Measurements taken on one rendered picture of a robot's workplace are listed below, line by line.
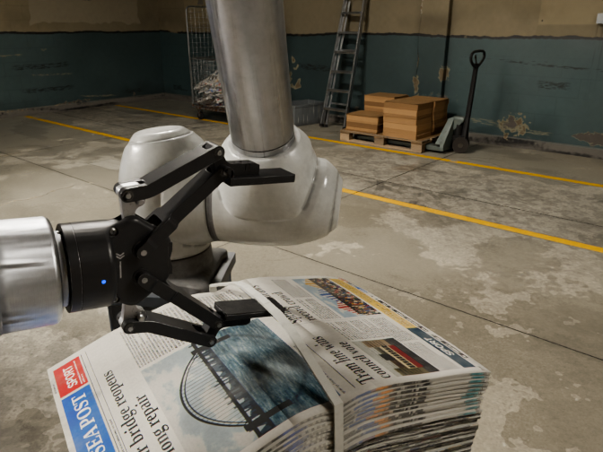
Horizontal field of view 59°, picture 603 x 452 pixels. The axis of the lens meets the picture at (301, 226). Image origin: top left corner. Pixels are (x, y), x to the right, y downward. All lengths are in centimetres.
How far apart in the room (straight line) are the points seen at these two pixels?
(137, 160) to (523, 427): 184
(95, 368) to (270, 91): 42
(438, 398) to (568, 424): 184
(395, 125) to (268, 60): 597
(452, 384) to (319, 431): 16
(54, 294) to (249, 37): 42
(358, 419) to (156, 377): 21
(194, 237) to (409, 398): 51
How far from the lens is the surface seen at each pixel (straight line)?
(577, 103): 699
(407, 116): 658
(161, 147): 91
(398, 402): 55
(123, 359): 64
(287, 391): 51
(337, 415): 50
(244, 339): 60
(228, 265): 106
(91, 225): 47
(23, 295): 44
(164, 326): 52
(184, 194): 49
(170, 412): 54
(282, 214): 85
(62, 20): 1058
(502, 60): 722
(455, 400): 62
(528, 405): 244
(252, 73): 74
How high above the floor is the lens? 144
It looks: 21 degrees down
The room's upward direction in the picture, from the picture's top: straight up
